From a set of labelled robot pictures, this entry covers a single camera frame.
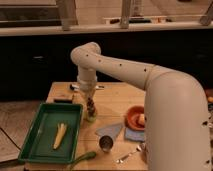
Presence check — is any metal spoon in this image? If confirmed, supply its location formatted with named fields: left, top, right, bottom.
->
left=116, top=143, right=145, bottom=164

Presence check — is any small metal cup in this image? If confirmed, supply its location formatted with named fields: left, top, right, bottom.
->
left=99, top=135, right=113, bottom=152

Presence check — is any silver black knife tool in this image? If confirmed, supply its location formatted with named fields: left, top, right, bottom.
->
left=70, top=84, right=105, bottom=91

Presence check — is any yellow fruit in bowl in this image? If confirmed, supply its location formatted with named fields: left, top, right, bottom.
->
left=138, top=114, right=145, bottom=126

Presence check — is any green plastic tray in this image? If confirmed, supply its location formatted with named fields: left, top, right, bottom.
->
left=18, top=103, right=82, bottom=164

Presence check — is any orange bowl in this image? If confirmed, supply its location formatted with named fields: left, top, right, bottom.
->
left=125, top=106, right=145, bottom=131

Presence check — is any green cucumber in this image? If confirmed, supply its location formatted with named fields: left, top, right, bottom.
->
left=70, top=151, right=97, bottom=169

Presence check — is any green plastic cup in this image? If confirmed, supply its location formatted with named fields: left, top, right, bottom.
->
left=86, top=109, right=97, bottom=122

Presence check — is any dark grape bunch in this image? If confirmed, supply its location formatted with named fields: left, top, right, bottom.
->
left=87, top=99, right=96, bottom=110

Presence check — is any blue sponge cloth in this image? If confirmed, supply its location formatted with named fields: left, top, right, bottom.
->
left=124, top=128, right=145, bottom=142

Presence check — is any grey blue cloth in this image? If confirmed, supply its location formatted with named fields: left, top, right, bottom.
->
left=95, top=123, right=123, bottom=140

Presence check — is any yellow corn cob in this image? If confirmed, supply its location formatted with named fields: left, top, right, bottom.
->
left=53, top=123, right=67, bottom=149

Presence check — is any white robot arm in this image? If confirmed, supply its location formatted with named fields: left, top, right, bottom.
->
left=71, top=42, right=211, bottom=171

